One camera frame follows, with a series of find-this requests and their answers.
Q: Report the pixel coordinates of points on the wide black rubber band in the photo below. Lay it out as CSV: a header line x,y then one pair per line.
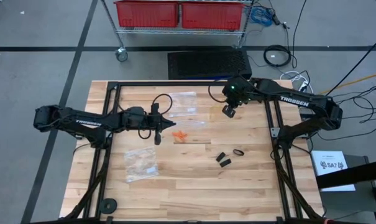
x,y
238,155

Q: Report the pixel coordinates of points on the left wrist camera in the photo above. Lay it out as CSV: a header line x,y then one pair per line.
x,y
155,109

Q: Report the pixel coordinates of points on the white power strip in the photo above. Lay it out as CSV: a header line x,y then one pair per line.
x,y
304,84

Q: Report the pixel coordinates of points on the grey metal mounting bracket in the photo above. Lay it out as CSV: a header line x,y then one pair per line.
x,y
274,132

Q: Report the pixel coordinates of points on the black metal beam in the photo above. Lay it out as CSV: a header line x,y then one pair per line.
x,y
352,175

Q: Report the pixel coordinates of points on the black round disc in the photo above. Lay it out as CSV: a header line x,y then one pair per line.
x,y
103,207

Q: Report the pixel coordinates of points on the red plastic bin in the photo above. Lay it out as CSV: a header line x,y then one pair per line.
x,y
147,14
212,15

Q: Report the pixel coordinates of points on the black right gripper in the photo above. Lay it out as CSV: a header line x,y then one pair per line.
x,y
239,91

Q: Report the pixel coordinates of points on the dark grey side cart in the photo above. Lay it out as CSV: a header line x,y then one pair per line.
x,y
346,202

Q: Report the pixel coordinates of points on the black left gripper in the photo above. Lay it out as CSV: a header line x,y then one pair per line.
x,y
135,119

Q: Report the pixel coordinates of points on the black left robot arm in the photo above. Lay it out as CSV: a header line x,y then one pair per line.
x,y
88,122

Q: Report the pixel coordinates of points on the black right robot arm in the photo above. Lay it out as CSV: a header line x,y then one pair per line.
x,y
299,102

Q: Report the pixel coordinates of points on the black perforated floor mat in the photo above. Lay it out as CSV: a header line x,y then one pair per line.
x,y
206,63

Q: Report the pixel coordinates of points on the white SA7 paper sheet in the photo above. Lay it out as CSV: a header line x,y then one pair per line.
x,y
333,177

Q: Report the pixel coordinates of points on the black power adapter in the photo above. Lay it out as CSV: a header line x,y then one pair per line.
x,y
276,19

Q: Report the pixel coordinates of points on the black clip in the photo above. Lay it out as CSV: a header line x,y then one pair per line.
x,y
225,163
220,156

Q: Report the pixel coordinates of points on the black aluminium table frame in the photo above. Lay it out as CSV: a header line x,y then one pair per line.
x,y
175,83

